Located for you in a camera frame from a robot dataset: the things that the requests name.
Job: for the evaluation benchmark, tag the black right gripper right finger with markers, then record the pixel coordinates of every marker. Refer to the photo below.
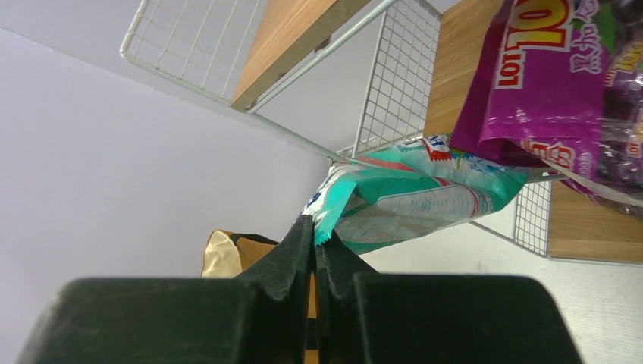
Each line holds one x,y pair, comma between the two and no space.
365,316

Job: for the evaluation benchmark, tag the teal Fox's candy bag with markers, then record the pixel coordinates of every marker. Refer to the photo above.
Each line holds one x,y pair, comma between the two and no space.
407,191

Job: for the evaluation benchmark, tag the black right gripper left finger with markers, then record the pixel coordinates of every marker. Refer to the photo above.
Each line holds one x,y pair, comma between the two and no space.
260,316

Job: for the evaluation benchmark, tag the orange cloth tote bag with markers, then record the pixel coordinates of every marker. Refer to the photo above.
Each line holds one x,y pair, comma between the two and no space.
228,254

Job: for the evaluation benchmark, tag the white wire wooden shelf rack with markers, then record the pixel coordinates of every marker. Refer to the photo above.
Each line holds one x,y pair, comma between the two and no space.
242,54

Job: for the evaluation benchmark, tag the purple candy bag middle shelf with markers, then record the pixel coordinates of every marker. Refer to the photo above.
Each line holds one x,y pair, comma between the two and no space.
559,84

